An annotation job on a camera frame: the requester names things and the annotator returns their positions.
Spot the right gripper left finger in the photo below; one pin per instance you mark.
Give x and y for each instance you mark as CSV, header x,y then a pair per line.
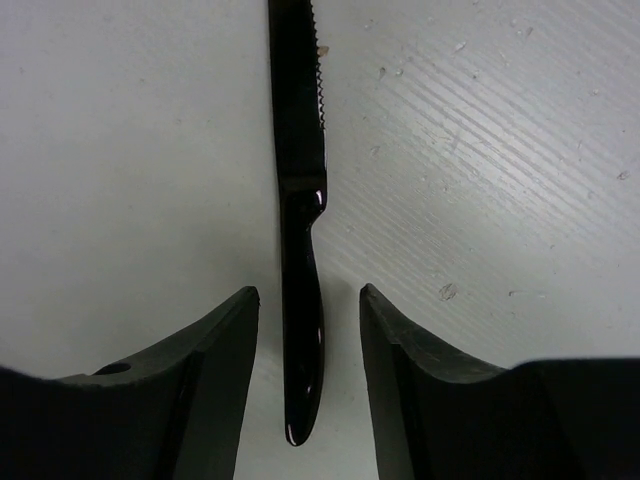
x,y
171,411

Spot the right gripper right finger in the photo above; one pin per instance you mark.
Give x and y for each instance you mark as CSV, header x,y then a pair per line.
x,y
440,413

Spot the black handled table knife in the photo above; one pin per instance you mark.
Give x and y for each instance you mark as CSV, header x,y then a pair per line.
x,y
301,167

